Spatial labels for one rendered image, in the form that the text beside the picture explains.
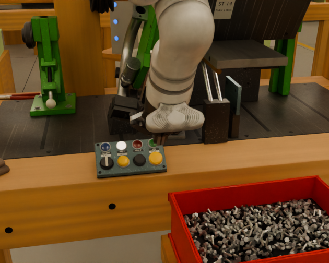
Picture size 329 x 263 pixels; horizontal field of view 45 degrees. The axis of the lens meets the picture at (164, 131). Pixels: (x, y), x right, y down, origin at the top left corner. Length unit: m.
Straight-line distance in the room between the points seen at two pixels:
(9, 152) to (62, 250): 1.15
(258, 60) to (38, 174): 0.53
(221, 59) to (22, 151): 0.52
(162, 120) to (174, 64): 0.10
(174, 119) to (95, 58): 0.80
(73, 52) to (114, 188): 0.63
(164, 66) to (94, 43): 0.82
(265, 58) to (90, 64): 0.68
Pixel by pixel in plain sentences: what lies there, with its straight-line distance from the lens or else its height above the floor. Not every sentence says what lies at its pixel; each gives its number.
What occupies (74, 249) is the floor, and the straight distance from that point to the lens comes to 2.09.
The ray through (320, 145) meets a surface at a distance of 1.06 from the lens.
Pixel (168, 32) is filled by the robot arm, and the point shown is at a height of 1.25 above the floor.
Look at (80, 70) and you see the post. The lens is 1.38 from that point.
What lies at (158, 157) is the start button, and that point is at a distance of 0.85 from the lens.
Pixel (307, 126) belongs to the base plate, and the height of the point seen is 0.90.
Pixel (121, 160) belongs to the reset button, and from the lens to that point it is 0.84.
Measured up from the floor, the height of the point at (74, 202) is 0.85.
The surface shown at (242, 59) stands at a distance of 0.87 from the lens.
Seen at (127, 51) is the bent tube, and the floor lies 1.08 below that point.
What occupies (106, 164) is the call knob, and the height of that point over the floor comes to 0.93.
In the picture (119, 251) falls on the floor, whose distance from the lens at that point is 2.05.
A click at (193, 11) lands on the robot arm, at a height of 1.27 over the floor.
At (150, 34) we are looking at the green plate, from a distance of 0.98.
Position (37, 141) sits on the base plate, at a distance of 1.06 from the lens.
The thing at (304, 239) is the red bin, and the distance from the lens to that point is 0.75.
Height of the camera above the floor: 1.33
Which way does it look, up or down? 24 degrees down
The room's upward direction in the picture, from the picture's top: straight up
